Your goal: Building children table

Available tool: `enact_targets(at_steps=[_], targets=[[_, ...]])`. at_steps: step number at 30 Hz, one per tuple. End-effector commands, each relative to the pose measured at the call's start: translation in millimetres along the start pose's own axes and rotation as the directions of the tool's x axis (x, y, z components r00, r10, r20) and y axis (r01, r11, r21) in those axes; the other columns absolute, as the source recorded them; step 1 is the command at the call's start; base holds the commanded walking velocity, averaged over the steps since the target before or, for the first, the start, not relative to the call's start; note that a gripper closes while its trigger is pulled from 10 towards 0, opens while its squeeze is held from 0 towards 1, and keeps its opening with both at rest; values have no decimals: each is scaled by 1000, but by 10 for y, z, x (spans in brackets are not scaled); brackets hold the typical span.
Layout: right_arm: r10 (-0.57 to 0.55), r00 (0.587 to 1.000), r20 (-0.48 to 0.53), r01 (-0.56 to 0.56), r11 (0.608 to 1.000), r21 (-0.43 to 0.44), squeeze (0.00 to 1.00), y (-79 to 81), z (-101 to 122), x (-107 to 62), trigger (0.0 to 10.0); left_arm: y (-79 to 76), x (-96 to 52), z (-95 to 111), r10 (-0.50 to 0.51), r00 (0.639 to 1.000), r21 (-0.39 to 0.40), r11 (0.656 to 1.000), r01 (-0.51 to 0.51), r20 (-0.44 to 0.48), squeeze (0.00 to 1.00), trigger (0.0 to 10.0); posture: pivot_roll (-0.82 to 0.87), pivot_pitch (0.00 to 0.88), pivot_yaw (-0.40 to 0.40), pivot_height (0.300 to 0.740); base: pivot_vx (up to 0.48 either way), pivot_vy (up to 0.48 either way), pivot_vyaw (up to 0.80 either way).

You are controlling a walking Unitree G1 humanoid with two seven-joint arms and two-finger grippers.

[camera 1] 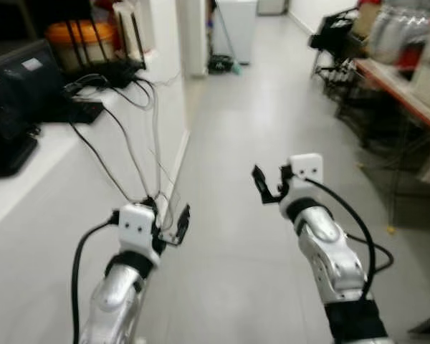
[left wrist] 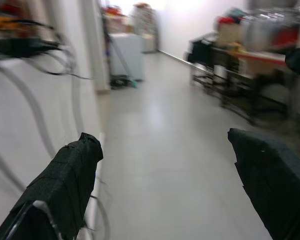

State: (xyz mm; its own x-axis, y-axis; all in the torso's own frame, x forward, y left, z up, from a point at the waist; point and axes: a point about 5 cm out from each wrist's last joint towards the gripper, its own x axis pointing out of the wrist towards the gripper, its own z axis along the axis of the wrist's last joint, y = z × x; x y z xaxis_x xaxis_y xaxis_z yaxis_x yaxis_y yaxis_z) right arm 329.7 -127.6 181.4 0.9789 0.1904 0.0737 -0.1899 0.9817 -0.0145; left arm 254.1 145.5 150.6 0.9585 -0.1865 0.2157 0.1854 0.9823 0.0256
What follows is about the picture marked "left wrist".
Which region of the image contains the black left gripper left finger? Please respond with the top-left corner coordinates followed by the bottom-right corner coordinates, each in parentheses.
top-left (0, 132), bottom-right (104, 240)

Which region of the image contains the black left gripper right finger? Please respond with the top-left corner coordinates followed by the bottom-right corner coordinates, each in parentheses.
top-left (227, 127), bottom-right (300, 240)

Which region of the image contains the mop with teal head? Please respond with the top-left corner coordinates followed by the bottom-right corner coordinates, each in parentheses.
top-left (103, 22), bottom-right (140, 88)

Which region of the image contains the white chest freezer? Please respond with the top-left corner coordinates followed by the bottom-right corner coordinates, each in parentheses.
top-left (109, 33), bottom-right (145, 82)

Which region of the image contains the grey metal pot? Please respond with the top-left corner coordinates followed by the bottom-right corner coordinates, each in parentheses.
top-left (242, 13), bottom-right (275, 52)

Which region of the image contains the beige cardboard box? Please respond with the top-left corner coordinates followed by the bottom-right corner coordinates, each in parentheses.
top-left (217, 24), bottom-right (242, 44)

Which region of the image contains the red cloth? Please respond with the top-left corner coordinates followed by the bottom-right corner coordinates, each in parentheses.
top-left (216, 9), bottom-right (244, 26)

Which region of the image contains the black coiled hose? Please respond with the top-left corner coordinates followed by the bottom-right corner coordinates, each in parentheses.
top-left (110, 76), bottom-right (131, 87)

